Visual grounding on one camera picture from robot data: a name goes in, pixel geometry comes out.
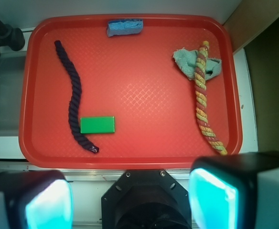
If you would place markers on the black faucet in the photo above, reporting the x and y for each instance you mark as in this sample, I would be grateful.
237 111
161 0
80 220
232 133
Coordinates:
11 37

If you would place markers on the blue sponge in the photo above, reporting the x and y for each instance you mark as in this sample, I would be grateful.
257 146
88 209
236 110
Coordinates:
124 27

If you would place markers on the stainless steel sink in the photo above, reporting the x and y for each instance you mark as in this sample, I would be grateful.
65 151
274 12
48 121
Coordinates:
11 81

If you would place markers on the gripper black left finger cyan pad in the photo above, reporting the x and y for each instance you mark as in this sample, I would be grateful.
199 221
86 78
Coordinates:
35 200

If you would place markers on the red plastic tray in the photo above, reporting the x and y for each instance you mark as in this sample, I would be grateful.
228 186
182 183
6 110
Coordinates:
134 79

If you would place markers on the teal crumpled cloth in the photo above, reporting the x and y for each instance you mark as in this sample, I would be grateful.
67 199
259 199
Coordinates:
186 61

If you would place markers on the green rectangular block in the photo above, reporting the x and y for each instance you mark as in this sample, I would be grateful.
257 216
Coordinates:
97 125

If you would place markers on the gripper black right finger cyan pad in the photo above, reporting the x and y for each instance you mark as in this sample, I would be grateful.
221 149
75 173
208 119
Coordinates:
235 192

